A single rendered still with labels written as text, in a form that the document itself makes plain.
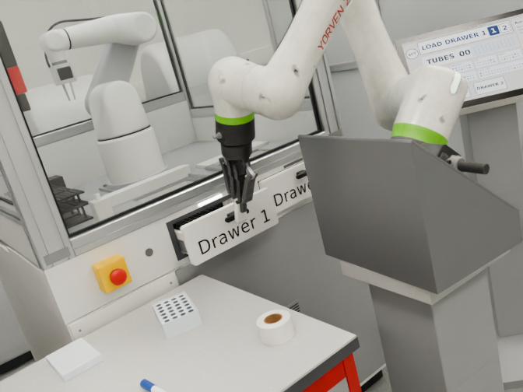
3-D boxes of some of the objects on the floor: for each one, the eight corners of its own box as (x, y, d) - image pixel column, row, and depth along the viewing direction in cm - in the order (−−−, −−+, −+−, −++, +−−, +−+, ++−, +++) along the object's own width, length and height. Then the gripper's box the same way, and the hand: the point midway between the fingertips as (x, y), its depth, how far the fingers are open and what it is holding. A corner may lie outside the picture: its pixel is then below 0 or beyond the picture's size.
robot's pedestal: (548, 491, 146) (515, 234, 124) (479, 567, 131) (429, 292, 110) (454, 438, 171) (414, 216, 149) (388, 496, 156) (333, 261, 135)
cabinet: (398, 373, 206) (356, 176, 184) (165, 571, 152) (66, 324, 130) (252, 310, 283) (211, 166, 261) (63, 426, 228) (-11, 256, 206)
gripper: (207, 134, 131) (215, 216, 144) (240, 153, 123) (245, 238, 136) (232, 126, 135) (236, 205, 148) (265, 143, 127) (268, 225, 139)
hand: (240, 210), depth 140 cm, fingers closed, pressing on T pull
